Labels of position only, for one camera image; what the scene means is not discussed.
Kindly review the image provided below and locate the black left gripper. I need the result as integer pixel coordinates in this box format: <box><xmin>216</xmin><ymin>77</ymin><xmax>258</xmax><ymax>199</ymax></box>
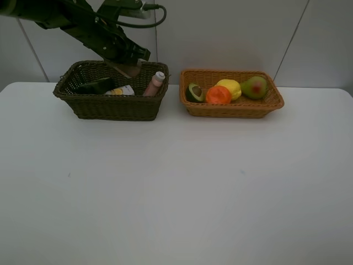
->
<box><xmin>81</xmin><ymin>19</ymin><xmax>151</xmax><ymax>65</ymax></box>

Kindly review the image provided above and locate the translucent pink plastic cup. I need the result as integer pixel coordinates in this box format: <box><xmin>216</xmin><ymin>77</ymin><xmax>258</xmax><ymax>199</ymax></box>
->
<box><xmin>104</xmin><ymin>60</ymin><xmax>142</xmax><ymax>78</ymax></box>

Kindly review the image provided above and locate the black pump bottle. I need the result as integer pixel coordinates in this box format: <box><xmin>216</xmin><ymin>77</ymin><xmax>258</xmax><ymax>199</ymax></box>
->
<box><xmin>75</xmin><ymin>77</ymin><xmax>114</xmax><ymax>95</ymax></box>

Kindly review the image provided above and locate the white blue-capped shampoo bottle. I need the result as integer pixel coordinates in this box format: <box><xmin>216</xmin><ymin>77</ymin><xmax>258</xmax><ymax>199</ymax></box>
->
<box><xmin>105</xmin><ymin>85</ymin><xmax>135</xmax><ymax>96</ymax></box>

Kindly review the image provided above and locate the pink bottle white cap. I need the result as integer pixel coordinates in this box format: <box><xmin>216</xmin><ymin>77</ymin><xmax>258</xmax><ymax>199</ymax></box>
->
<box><xmin>143</xmin><ymin>71</ymin><xmax>165</xmax><ymax>97</ymax></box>

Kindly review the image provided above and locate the halved avocado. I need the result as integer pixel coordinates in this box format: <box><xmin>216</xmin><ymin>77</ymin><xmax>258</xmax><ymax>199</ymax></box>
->
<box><xmin>185</xmin><ymin>83</ymin><xmax>205</xmax><ymax>103</ymax></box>

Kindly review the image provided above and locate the orange tangerine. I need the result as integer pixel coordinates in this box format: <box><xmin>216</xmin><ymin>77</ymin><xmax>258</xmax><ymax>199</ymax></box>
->
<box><xmin>205</xmin><ymin>86</ymin><xmax>232</xmax><ymax>104</ymax></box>

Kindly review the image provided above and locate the yellow lemon toy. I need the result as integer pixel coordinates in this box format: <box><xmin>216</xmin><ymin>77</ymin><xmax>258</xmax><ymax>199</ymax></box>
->
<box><xmin>216</xmin><ymin>79</ymin><xmax>242</xmax><ymax>101</ymax></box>

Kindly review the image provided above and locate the green red pear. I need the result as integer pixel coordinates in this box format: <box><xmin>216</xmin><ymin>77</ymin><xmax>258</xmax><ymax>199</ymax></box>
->
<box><xmin>240</xmin><ymin>76</ymin><xmax>268</xmax><ymax>100</ymax></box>

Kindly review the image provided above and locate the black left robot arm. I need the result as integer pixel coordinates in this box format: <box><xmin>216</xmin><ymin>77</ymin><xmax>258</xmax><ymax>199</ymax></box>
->
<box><xmin>1</xmin><ymin>0</ymin><xmax>151</xmax><ymax>66</ymax></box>

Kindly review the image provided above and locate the dark brown wicker basket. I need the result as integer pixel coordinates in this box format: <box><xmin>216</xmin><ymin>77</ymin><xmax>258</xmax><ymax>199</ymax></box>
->
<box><xmin>53</xmin><ymin>60</ymin><xmax>169</xmax><ymax>121</ymax></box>

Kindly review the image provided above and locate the orange wicker basket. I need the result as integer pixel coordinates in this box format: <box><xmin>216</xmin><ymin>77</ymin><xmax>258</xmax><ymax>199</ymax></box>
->
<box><xmin>179</xmin><ymin>69</ymin><xmax>285</xmax><ymax>119</ymax></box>

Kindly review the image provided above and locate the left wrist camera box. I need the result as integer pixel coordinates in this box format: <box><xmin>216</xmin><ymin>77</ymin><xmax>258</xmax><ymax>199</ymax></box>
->
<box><xmin>97</xmin><ymin>0</ymin><xmax>151</xmax><ymax>20</ymax></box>

